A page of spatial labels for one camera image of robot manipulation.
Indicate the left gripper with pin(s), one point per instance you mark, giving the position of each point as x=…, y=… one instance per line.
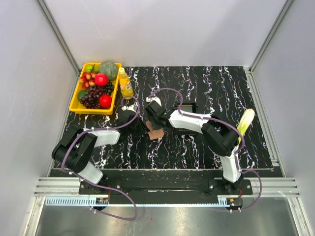
x=141, y=125

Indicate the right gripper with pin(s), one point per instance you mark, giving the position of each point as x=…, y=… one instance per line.
x=154, y=127

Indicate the pink leather card holder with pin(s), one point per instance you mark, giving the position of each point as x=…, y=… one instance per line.
x=154, y=133

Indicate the black card box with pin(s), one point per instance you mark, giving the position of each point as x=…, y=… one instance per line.
x=187, y=107

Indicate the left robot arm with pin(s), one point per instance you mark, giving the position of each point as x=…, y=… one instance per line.
x=77, y=145

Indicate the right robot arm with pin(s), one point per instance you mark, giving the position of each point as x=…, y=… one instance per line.
x=221, y=137

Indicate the yellow juice bottle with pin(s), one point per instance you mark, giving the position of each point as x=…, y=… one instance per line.
x=125, y=84

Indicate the red pomegranate lower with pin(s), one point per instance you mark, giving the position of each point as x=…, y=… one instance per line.
x=105, y=101

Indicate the red pomegranate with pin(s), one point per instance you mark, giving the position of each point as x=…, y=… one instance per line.
x=105, y=101
x=101, y=79

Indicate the small black grape bunch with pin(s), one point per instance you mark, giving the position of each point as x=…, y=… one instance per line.
x=109, y=88

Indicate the dark purple grape bunch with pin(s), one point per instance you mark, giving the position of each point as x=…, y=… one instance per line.
x=90, y=100

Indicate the red pomegranate upper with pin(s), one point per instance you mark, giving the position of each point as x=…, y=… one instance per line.
x=101, y=79

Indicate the green melon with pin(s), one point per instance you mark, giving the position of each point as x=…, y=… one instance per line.
x=110, y=69

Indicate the yellow plastic tray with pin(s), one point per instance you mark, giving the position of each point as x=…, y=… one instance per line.
x=78, y=108

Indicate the small red fruit bunch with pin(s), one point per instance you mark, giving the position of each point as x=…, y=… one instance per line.
x=87, y=80

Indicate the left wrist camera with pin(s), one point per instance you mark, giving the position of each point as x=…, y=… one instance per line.
x=132, y=108

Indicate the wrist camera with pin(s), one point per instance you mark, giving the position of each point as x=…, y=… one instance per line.
x=156, y=99
x=132, y=108

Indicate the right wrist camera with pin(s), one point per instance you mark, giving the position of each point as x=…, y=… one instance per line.
x=156, y=99

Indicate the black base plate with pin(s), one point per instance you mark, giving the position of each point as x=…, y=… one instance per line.
x=163, y=187

